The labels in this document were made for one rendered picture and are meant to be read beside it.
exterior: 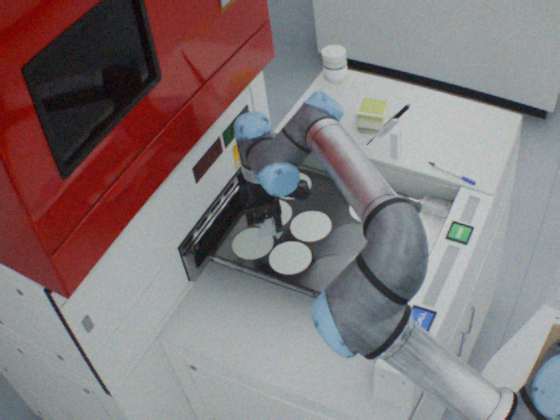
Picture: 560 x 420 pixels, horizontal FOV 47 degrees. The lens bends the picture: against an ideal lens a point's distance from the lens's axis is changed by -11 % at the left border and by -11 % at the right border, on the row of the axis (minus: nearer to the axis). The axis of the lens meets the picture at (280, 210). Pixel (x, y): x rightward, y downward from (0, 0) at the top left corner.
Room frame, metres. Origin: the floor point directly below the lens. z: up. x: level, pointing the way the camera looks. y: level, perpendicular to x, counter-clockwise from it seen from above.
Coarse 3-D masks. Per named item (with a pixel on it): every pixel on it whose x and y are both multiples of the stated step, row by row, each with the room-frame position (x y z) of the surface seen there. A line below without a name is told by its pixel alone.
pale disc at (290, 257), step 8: (280, 248) 1.13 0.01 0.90; (288, 248) 1.12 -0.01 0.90; (296, 248) 1.12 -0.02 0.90; (304, 248) 1.12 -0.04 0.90; (272, 256) 1.11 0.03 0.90; (280, 256) 1.10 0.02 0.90; (288, 256) 1.10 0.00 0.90; (296, 256) 1.09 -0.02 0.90; (304, 256) 1.09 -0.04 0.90; (272, 264) 1.08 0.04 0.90; (280, 264) 1.08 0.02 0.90; (288, 264) 1.07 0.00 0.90; (296, 264) 1.07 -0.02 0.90; (304, 264) 1.07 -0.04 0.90; (280, 272) 1.05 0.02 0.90; (288, 272) 1.05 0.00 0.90; (296, 272) 1.05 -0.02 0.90
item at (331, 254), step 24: (312, 192) 1.30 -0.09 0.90; (336, 192) 1.28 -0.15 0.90; (336, 216) 1.20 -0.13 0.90; (288, 240) 1.15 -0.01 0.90; (336, 240) 1.13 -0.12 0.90; (360, 240) 1.11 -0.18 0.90; (240, 264) 1.10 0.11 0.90; (264, 264) 1.09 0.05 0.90; (312, 264) 1.06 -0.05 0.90; (336, 264) 1.05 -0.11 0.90; (312, 288) 0.99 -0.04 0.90
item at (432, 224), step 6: (420, 216) 1.17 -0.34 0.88; (426, 216) 1.17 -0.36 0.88; (432, 216) 1.17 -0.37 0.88; (438, 216) 1.16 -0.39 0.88; (426, 222) 1.15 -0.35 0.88; (432, 222) 1.15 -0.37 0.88; (438, 222) 1.14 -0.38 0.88; (426, 228) 1.13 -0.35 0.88; (432, 228) 1.13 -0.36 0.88; (438, 228) 1.13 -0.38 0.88; (426, 234) 1.11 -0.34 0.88; (432, 234) 1.11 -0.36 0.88; (438, 234) 1.11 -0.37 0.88; (432, 240) 1.09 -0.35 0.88; (432, 246) 1.07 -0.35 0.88
